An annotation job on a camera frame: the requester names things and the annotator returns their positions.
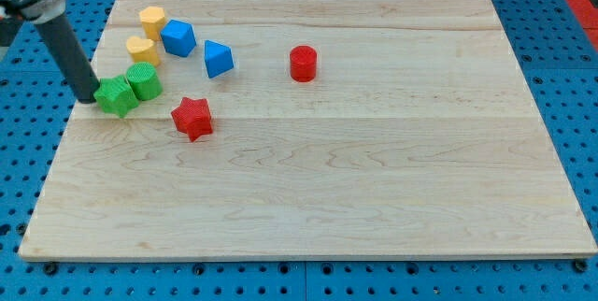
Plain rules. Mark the yellow hexagon block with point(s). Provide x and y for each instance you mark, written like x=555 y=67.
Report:
x=153 y=20

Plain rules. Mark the red cylinder block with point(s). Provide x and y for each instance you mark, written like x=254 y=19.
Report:
x=303 y=63

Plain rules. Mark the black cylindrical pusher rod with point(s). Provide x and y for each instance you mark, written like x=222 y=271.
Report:
x=70 y=57

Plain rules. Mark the green star block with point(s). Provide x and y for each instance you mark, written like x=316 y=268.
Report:
x=116 y=96

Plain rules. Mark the light wooden board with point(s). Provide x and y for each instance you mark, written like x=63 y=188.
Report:
x=418 y=139

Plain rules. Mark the blue cube block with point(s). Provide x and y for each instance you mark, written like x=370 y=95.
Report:
x=178 y=38

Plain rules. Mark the green cylinder block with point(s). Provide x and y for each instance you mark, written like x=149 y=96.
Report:
x=144 y=81

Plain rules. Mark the blue triangle block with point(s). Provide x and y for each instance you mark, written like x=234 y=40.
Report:
x=218 y=58

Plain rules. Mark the red star block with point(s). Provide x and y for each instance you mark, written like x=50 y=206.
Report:
x=193 y=118

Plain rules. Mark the yellow heart block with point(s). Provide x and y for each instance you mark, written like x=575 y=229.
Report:
x=143 y=50

